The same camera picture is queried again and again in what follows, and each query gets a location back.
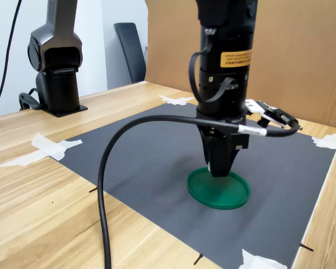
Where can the round green lid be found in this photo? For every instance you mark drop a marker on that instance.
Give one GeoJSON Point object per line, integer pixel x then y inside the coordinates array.
{"type": "Point", "coordinates": [218, 193]}

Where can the dark grey mat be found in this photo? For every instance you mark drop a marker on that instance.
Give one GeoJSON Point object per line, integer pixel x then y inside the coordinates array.
{"type": "Point", "coordinates": [156, 145]}

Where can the white masking tape piece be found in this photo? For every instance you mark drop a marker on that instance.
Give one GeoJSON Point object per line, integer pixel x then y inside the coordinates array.
{"type": "Point", "coordinates": [254, 262]}
{"type": "Point", "coordinates": [176, 100]}
{"type": "Point", "coordinates": [49, 147]}
{"type": "Point", "coordinates": [330, 141]}

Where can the brown cardboard partition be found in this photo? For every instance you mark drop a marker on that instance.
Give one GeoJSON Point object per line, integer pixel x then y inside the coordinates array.
{"type": "Point", "coordinates": [296, 56]}

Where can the dark grey chair back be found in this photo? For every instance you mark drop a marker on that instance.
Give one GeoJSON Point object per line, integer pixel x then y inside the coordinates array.
{"type": "Point", "coordinates": [130, 50]}

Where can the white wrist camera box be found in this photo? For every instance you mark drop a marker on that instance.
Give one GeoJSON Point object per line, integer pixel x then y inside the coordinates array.
{"type": "Point", "coordinates": [268, 112]}

